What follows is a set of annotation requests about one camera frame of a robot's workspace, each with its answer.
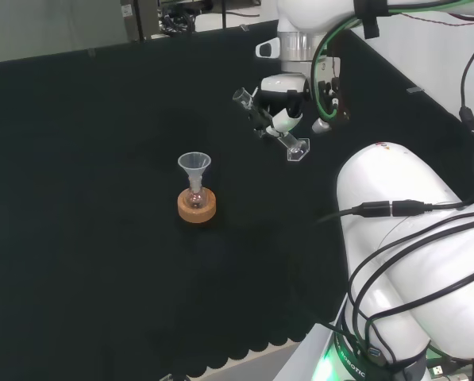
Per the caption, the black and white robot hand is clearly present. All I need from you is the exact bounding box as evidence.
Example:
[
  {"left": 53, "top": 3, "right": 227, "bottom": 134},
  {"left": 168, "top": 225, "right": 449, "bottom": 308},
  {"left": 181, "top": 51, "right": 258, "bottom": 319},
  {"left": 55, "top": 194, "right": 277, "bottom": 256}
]
[{"left": 250, "top": 72, "right": 314, "bottom": 139}]

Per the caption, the glass round-bottom flask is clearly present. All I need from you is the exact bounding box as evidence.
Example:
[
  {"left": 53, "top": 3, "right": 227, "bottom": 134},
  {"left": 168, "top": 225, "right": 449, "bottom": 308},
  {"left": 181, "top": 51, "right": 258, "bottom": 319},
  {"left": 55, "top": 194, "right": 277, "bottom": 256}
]
[{"left": 184, "top": 179, "right": 206, "bottom": 210}]

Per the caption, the clear plastic funnel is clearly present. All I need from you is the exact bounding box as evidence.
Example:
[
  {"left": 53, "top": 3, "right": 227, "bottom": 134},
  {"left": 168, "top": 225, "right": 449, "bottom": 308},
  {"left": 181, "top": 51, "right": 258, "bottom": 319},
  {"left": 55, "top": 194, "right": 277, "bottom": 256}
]
[{"left": 177, "top": 152, "right": 213, "bottom": 188}]

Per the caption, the black bench cloth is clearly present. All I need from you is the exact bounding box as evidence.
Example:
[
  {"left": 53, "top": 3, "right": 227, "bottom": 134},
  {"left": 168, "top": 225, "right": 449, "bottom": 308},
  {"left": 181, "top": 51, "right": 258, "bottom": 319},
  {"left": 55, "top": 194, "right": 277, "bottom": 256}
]
[{"left": 0, "top": 17, "right": 474, "bottom": 378}]

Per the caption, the pale board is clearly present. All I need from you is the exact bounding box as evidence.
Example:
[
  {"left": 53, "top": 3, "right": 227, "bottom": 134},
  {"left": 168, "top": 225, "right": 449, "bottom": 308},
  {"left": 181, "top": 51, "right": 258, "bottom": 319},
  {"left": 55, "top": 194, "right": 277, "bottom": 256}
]
[{"left": 0, "top": 0, "right": 127, "bottom": 65}]

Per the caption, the green cable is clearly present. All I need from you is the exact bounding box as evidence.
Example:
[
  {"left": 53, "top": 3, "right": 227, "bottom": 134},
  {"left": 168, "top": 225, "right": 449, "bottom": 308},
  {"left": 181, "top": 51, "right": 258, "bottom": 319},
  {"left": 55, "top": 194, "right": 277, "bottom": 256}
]
[{"left": 310, "top": 14, "right": 365, "bottom": 121}]

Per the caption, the bundle of black cables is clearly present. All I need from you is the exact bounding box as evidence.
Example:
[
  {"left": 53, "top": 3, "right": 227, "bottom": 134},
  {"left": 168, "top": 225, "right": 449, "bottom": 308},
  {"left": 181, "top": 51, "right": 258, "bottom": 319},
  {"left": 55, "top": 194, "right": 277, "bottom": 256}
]
[{"left": 159, "top": 6, "right": 198, "bottom": 34}]

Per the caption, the cork ring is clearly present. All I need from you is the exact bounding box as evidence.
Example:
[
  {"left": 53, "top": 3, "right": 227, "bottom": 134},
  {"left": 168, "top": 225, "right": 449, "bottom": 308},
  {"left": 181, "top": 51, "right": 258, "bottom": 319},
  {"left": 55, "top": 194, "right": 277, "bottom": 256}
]
[{"left": 176, "top": 187, "right": 218, "bottom": 225}]

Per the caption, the black cable with plug joint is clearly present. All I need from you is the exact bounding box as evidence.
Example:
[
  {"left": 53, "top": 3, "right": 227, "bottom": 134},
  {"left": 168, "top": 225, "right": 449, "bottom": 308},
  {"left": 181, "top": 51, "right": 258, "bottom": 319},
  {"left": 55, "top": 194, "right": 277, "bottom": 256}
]
[{"left": 314, "top": 199, "right": 474, "bottom": 225}]

